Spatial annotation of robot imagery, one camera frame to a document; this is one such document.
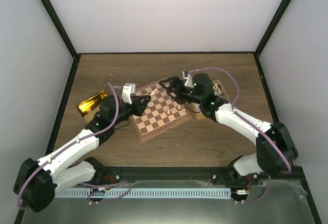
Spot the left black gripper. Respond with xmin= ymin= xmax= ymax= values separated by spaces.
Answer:
xmin=112 ymin=96 xmax=152 ymax=127

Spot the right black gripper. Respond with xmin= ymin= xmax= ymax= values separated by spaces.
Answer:
xmin=159 ymin=77 xmax=203 ymax=105

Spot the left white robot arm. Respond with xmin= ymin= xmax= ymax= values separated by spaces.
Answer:
xmin=13 ymin=95 xmax=151 ymax=212

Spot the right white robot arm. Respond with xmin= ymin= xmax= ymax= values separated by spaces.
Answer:
xmin=159 ymin=71 xmax=298 ymax=185

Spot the cream tin with light pieces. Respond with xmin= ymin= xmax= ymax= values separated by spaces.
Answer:
xmin=190 ymin=80 xmax=230 ymax=120

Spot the gold tin with dark pieces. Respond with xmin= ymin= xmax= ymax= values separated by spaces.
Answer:
xmin=76 ymin=90 xmax=108 ymax=124

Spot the wooden chessboard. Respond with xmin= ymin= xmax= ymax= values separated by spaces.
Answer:
xmin=129 ymin=81 xmax=192 ymax=142

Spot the light blue slotted strip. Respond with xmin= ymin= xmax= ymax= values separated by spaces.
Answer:
xmin=56 ymin=188 xmax=231 ymax=199

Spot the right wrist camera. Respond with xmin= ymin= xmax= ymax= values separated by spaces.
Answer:
xmin=182 ymin=70 xmax=194 ymax=88

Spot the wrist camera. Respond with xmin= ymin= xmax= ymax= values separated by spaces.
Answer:
xmin=121 ymin=83 xmax=136 ymax=105
xmin=182 ymin=70 xmax=194 ymax=88

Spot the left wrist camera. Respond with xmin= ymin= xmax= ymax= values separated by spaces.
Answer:
xmin=121 ymin=83 xmax=136 ymax=105

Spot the black mounting rail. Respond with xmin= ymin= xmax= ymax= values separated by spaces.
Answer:
xmin=33 ymin=166 xmax=305 ymax=186

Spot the black enclosure frame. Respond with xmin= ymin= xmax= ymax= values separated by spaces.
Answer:
xmin=14 ymin=0 xmax=322 ymax=224

